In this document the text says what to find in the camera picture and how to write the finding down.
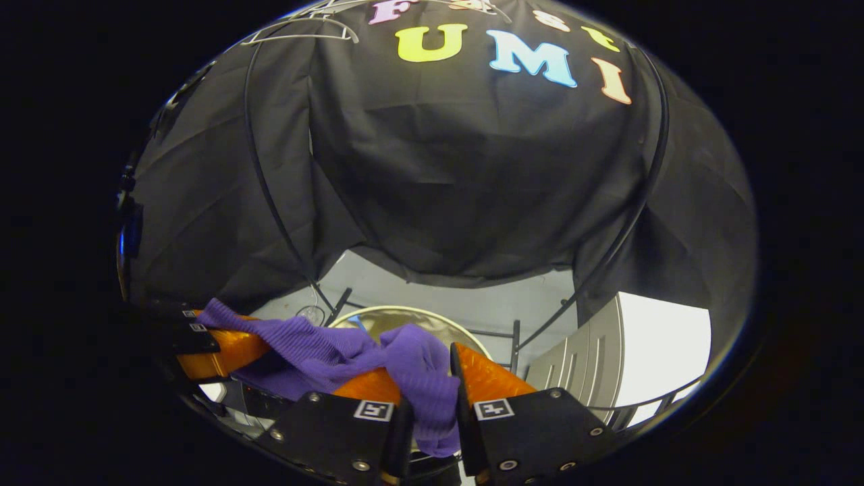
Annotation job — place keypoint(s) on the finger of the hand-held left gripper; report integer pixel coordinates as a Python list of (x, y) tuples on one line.
[(182, 317), (229, 351)]

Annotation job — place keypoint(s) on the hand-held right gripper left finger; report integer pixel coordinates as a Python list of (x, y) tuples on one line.
[(337, 439)]

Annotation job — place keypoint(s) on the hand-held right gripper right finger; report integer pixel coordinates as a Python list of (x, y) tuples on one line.
[(464, 425)]

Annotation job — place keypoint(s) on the purple ribbed jacket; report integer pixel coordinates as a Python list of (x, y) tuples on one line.
[(317, 344)]

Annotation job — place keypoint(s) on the round laundry hamper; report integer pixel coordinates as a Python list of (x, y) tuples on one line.
[(432, 327)]

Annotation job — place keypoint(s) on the black clothes rack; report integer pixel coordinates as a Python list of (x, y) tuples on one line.
[(516, 344)]

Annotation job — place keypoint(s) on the plain white hanger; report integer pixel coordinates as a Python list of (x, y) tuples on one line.
[(297, 38)]

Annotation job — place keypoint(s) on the grey ribbed panel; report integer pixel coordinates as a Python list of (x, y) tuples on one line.
[(580, 364)]

